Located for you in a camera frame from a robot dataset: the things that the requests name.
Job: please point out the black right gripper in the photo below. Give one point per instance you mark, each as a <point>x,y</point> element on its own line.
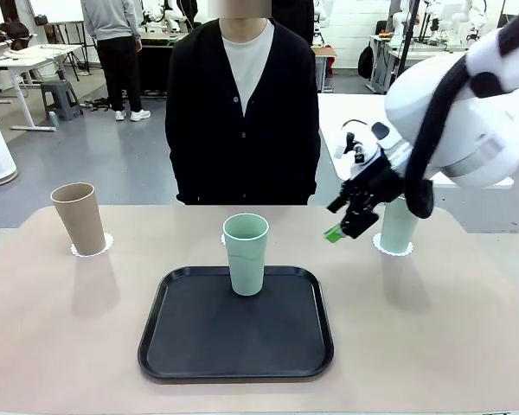
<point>378,186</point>

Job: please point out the green tall cup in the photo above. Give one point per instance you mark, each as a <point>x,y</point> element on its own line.
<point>393,233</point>
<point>246,268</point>

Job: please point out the brown tall cup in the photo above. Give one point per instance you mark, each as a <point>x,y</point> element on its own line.
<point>80,225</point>

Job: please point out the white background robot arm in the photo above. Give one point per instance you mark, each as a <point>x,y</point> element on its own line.
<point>164,15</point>
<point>398,26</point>

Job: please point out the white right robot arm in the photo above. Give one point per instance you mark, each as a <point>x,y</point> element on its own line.
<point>480,138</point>

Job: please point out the large white table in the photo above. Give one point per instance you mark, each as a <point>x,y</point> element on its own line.
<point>328,129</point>

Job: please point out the person in black cardigan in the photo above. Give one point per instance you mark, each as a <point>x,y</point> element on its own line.
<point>281,108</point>

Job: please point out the black backpack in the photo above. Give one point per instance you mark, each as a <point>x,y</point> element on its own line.
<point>365,62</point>

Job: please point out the small wooden top table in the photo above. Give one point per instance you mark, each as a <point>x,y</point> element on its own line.
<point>324,52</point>

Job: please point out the white lab desk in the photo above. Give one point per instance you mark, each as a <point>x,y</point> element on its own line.
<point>419,52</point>

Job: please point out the white t-shirt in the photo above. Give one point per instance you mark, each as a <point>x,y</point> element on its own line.
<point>248,65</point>

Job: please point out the black plastic tray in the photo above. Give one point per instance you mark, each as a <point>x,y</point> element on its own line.
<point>225,341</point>

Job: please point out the black vertical pole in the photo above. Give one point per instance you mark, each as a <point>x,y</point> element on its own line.
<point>408,34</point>

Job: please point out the bystander in black clothes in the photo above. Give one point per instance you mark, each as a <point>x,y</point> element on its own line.
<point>298,17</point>

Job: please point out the black workbench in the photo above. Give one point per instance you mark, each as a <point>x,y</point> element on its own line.
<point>155,65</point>

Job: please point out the bystander in grey hoodie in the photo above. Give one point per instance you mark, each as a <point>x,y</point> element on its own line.
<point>112,21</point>

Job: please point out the small green bottle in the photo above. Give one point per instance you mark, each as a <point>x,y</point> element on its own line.
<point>53,119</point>

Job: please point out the grey plastic stool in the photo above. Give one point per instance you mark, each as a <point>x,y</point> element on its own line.
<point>60,93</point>

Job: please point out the whiteboard on stand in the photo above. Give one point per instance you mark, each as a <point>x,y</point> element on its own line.
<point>56,10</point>

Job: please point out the white desk with metal legs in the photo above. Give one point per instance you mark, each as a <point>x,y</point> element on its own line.
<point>21,62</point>

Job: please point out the black bags on desk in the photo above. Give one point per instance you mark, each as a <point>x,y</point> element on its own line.
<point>10,30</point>

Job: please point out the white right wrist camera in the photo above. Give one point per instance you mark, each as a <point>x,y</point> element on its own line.
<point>361,132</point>

